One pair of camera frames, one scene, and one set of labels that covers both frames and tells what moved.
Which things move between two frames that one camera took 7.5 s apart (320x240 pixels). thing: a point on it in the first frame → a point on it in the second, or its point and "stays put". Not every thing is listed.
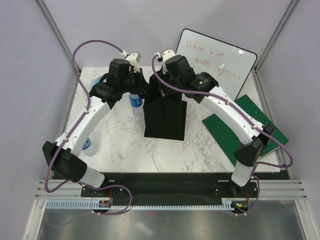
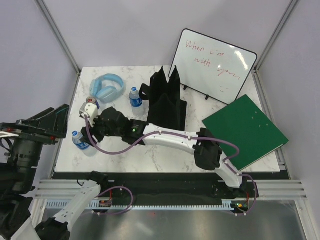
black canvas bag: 164,112 stays put
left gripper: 143,86 → 56,119
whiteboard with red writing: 230,65 stays put
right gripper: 164,90 → 93,130
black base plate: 169,188 stays put
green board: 230,142 stays put
